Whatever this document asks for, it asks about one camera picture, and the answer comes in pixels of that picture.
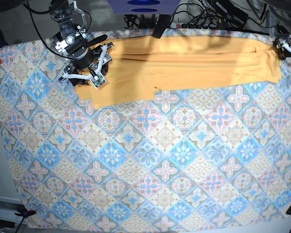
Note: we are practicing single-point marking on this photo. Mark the white rail bottom left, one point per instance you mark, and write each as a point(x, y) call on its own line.
point(8, 208)

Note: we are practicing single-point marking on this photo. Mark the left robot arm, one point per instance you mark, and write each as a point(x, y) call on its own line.
point(284, 5)

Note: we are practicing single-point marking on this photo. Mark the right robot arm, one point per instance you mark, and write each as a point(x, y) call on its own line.
point(72, 22)

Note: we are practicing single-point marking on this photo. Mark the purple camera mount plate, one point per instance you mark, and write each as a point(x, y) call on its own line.
point(125, 7)

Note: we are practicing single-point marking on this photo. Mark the black clamp top centre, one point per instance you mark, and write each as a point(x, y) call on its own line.
point(161, 25)

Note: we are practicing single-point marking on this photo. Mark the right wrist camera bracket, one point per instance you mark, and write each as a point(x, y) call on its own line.
point(93, 73)

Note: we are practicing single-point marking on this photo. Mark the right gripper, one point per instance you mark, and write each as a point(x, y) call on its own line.
point(81, 56)

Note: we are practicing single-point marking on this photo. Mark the white power strip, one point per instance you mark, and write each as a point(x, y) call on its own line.
point(178, 25)

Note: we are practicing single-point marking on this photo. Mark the patterned blue tablecloth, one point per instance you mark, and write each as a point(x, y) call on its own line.
point(188, 160)

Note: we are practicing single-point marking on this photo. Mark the orange black clamp bottom left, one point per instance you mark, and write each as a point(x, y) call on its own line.
point(24, 214)

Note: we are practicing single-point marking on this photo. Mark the yellow T-shirt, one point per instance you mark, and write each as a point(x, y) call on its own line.
point(141, 66)

